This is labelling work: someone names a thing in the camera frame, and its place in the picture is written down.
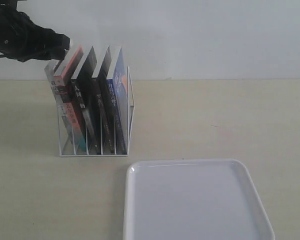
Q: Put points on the red pink spine book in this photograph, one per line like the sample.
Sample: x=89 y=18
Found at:
x=62 y=78

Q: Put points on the white wire book rack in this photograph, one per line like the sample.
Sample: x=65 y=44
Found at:
x=66 y=144

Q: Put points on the dark brown patterned book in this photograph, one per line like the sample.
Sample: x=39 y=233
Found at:
x=99 y=78

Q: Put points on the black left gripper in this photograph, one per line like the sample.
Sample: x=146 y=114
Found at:
x=22 y=40

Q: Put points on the black white-lettered book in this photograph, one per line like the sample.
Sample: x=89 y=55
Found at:
x=83 y=90

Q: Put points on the blue moon cover book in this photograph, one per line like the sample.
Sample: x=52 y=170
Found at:
x=117 y=84

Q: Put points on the white grey cat book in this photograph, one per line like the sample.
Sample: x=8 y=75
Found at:
x=60 y=97

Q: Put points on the white plastic tray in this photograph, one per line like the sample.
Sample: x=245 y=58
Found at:
x=193 y=199

